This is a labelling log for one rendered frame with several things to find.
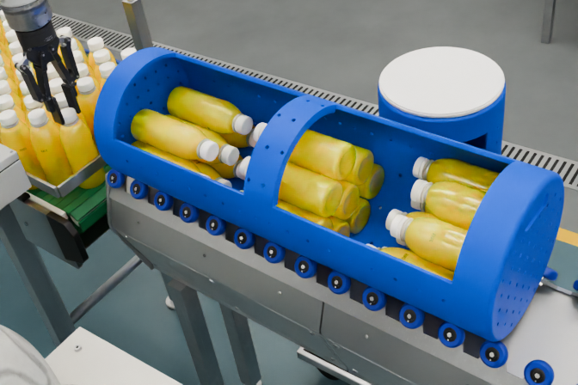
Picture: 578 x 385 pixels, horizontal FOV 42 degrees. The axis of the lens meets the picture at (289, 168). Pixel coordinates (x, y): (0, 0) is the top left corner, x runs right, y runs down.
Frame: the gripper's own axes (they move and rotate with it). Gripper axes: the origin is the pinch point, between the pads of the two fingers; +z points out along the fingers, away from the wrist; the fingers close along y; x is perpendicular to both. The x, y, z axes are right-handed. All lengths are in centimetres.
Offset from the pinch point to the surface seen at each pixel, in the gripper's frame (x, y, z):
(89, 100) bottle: 3.9, 9.0, 5.9
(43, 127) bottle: 4.3, -4.2, 4.9
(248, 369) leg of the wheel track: -21, 14, 98
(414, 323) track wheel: -88, -2, 16
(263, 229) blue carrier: -59, -5, 5
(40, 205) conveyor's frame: 4.3, -12.3, 22.1
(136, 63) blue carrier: -19.2, 7.9, -11.5
